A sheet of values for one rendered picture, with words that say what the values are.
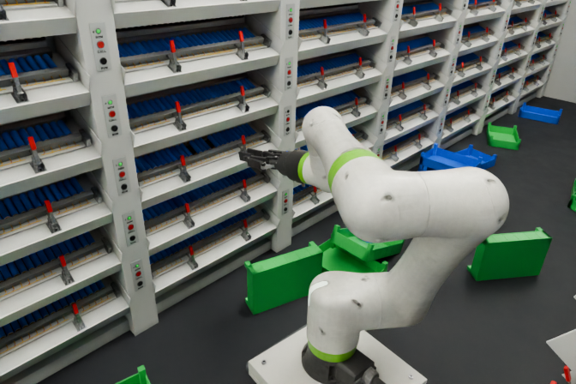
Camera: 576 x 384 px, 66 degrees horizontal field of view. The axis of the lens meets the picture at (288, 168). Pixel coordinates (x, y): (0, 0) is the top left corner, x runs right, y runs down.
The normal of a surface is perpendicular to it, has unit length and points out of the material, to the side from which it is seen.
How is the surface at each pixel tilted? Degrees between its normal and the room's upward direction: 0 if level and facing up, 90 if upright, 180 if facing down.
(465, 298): 0
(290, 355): 3
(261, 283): 90
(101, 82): 90
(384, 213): 70
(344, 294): 14
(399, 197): 47
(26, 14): 23
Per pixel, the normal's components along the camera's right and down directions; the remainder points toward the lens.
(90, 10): 0.70, 0.34
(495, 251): 0.16, 0.45
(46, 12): 0.29, -0.69
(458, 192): 0.07, -0.44
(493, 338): 0.03, -0.89
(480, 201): 0.04, -0.16
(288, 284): 0.47, 0.41
